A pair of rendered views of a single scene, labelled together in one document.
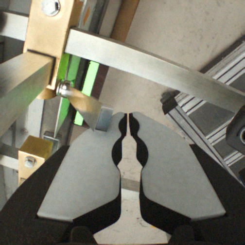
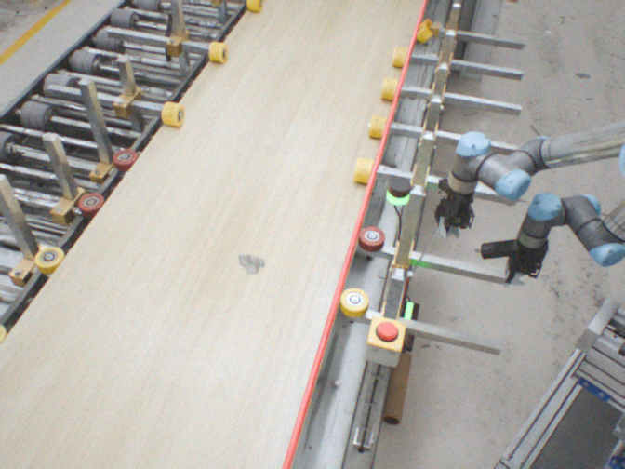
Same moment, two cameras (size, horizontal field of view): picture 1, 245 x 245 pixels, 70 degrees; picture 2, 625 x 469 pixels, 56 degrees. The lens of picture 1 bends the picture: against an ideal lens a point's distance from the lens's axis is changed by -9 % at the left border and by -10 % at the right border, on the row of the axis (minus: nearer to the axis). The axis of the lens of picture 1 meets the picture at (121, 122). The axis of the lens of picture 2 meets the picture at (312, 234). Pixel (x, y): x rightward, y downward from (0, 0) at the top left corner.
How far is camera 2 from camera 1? 1.71 m
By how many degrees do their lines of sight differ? 74
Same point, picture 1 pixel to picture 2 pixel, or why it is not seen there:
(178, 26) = (467, 392)
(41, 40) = not seen: hidden behind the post
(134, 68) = (440, 262)
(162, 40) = (451, 411)
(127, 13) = (400, 373)
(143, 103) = not seen: outside the picture
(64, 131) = not seen: hidden behind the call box
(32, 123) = (347, 374)
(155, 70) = (449, 262)
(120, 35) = (396, 397)
